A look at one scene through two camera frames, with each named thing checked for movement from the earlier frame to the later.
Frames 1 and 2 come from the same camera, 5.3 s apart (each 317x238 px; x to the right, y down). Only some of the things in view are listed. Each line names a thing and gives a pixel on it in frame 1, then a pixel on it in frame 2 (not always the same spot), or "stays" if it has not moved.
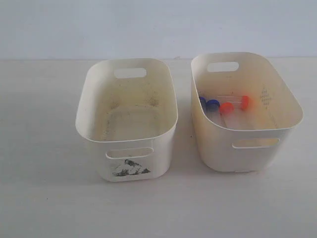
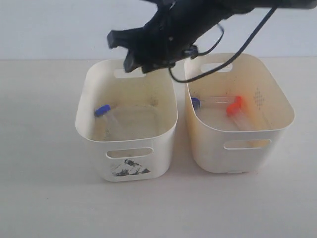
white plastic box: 242,113 stays
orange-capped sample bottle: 245,102 → 226,99
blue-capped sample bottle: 203,101 → 196,103
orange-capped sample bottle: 229,119 → 234,111
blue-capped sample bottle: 213,110 → 105,110
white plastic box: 127,110 stays
